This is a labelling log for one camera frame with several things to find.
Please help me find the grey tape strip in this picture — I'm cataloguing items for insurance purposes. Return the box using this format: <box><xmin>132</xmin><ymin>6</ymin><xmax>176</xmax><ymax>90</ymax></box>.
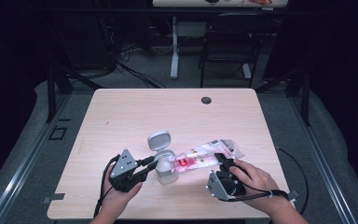
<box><xmin>41</xmin><ymin>192</ymin><xmax>66</xmax><ymax>205</ymax></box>

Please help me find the white desk leg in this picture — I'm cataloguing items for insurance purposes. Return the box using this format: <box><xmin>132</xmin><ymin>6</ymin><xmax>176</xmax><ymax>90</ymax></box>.
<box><xmin>241</xmin><ymin>63</ymin><xmax>253</xmax><ymax>79</ymax></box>
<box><xmin>170</xmin><ymin>16</ymin><xmax>180</xmax><ymax>80</ymax></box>

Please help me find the left hand-held gripper black cable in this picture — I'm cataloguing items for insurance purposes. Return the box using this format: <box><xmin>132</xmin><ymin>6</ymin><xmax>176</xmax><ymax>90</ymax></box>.
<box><xmin>92</xmin><ymin>154</ymin><xmax>121</xmax><ymax>218</ymax></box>

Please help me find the person's right hand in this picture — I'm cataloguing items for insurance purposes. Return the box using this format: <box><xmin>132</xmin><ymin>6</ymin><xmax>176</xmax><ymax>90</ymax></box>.
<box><xmin>228</xmin><ymin>159</ymin><xmax>291</xmax><ymax>217</ymax></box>

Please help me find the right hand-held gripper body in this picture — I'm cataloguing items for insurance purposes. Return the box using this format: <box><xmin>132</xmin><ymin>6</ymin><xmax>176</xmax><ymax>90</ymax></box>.
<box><xmin>206</xmin><ymin>166</ymin><xmax>247</xmax><ymax>202</ymax></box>

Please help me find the red and white pouch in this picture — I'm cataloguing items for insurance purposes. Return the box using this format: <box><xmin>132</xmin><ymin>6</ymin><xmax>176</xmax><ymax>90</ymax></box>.
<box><xmin>169</xmin><ymin>138</ymin><xmax>246</xmax><ymax>175</ymax></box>

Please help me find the light wooden background desk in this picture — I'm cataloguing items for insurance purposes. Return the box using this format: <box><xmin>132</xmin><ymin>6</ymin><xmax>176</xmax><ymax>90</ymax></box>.
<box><xmin>152</xmin><ymin>0</ymin><xmax>290</xmax><ymax>8</ymax></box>

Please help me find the person's left hand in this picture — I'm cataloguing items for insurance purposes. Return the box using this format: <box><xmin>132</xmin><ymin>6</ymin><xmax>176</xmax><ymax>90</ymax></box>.
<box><xmin>101</xmin><ymin>172</ymin><xmax>145</xmax><ymax>217</ymax></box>

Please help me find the bundle of black floor cables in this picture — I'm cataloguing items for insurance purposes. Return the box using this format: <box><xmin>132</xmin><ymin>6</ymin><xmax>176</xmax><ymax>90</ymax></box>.
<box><xmin>99</xmin><ymin>15</ymin><xmax>168</xmax><ymax>90</ymax></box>

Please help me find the black metal stand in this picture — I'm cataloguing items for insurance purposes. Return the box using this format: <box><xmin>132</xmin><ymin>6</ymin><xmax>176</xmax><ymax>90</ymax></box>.
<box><xmin>45</xmin><ymin>62</ymin><xmax>104</xmax><ymax>124</ymax></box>
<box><xmin>255</xmin><ymin>66</ymin><xmax>311</xmax><ymax>127</ymax></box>

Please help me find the hand-held gripper black cable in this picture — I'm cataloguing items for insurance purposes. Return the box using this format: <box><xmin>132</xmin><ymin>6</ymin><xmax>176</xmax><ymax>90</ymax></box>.
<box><xmin>92</xmin><ymin>154</ymin><xmax>121</xmax><ymax>218</ymax></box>
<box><xmin>227</xmin><ymin>146</ymin><xmax>310</xmax><ymax>217</ymax></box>

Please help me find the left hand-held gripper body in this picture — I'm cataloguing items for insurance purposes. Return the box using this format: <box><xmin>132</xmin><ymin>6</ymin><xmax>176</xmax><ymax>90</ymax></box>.
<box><xmin>108</xmin><ymin>148</ymin><xmax>149</xmax><ymax>193</ymax></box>

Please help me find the black folding chair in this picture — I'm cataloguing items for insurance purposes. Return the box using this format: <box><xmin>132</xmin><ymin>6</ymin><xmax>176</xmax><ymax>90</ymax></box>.
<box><xmin>198</xmin><ymin>12</ymin><xmax>273</xmax><ymax>89</ymax></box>

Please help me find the right hand-held gripper black cable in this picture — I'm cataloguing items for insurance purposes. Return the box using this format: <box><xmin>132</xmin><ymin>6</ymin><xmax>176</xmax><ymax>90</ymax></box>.
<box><xmin>227</xmin><ymin>146</ymin><xmax>310</xmax><ymax>217</ymax></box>

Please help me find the aluminium floor rail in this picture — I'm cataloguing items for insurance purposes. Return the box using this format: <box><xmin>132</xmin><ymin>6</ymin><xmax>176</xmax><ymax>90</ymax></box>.
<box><xmin>287</xmin><ymin>92</ymin><xmax>358</xmax><ymax>224</ymax></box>
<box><xmin>0</xmin><ymin>92</ymin><xmax>73</xmax><ymax>224</ymax></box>

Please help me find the clear jar with grey lid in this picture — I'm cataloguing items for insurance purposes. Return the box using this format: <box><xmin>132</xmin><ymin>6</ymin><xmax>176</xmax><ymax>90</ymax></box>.
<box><xmin>146</xmin><ymin>130</ymin><xmax>180</xmax><ymax>186</ymax></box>

